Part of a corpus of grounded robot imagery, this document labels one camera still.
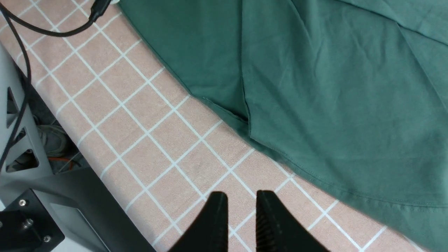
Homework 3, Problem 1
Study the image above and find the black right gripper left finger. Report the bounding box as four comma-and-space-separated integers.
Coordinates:
169, 191, 229, 252

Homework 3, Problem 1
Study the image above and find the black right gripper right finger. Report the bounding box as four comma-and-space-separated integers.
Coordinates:
255, 190, 328, 252

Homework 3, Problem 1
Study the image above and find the green long-sleeved shirt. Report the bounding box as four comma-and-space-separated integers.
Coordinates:
119, 0, 448, 252

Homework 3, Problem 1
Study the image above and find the grey robot base frame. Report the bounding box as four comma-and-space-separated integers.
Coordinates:
0, 45, 154, 252

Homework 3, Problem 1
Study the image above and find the black cable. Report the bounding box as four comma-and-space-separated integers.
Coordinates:
0, 0, 112, 168

